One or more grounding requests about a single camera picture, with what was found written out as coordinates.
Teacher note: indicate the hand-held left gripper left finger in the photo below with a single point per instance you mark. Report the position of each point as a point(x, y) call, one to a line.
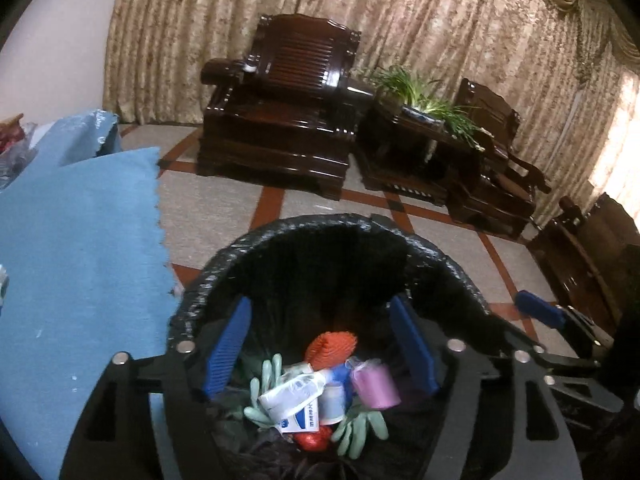
point(227, 350)

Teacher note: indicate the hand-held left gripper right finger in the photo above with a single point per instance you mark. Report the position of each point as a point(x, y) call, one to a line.
point(415, 345)

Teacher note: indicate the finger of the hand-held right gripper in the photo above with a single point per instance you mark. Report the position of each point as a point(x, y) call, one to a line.
point(540, 307)
point(580, 380)

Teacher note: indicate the green rubber glove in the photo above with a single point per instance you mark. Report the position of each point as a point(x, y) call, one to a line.
point(265, 390)
point(360, 432)

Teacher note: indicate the pale purple plastic roll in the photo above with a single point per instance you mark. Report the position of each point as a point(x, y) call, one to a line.
point(375, 382)

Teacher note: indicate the white and blue packet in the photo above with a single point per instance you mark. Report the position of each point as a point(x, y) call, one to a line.
point(290, 395)

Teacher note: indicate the orange mesh object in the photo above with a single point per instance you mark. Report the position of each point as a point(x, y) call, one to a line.
point(330, 347)

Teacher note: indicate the white paper cup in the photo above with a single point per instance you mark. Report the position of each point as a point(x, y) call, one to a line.
point(331, 402)

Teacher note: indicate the black bin with liner bag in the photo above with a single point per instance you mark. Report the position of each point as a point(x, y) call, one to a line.
point(325, 260)

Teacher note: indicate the red plastic wrapper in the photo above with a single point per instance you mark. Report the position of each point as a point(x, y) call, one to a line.
point(312, 440)

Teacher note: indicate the dark wooden chair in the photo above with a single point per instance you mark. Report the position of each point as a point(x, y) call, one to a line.
point(590, 255)

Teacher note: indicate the dark wooden armchair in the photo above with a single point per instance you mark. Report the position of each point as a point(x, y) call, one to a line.
point(500, 175)
point(280, 130)

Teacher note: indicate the blue felt tablecloth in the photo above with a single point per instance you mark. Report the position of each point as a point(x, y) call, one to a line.
point(75, 260)

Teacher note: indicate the dark wooden side table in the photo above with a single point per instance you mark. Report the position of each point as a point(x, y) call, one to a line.
point(400, 160)

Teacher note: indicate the potted green plant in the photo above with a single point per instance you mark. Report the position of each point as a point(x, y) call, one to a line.
point(415, 90)

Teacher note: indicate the shiny blue table cover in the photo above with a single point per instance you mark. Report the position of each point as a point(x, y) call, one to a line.
point(75, 135)

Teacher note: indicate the glass bowl of fruit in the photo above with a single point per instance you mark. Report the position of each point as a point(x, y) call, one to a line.
point(12, 145)

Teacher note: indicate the beige patterned curtain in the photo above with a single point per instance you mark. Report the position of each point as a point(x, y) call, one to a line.
point(450, 20)

